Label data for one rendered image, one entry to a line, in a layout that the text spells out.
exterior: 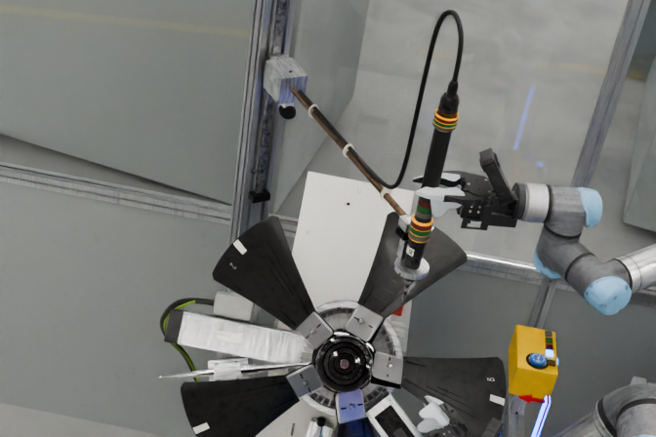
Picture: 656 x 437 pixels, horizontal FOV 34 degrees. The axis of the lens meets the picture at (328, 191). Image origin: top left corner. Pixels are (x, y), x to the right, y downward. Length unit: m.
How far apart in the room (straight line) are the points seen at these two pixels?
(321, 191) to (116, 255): 0.86
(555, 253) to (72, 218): 1.56
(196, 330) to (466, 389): 0.62
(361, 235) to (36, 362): 1.42
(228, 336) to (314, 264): 0.28
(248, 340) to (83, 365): 1.19
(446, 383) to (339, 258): 0.43
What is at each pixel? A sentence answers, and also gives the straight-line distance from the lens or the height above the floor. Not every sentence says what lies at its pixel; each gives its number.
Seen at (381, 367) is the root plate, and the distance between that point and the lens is 2.35.
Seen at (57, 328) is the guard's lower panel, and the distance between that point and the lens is 3.50.
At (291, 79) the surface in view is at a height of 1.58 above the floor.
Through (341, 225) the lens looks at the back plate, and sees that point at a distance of 2.58.
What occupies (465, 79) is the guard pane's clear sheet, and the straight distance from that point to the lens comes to 2.75.
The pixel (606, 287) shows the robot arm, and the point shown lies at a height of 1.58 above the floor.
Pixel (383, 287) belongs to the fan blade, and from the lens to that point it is 2.35.
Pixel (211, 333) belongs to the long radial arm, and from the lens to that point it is 2.48.
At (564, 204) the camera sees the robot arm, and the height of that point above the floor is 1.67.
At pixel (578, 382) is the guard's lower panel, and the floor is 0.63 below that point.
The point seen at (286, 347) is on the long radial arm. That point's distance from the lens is 2.46.
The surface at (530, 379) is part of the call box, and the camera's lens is 2.65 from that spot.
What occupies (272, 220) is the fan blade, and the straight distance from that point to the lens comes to 2.31.
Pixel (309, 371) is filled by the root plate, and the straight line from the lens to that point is 2.34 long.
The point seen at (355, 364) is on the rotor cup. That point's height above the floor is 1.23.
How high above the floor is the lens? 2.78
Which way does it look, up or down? 34 degrees down
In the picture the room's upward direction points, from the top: 9 degrees clockwise
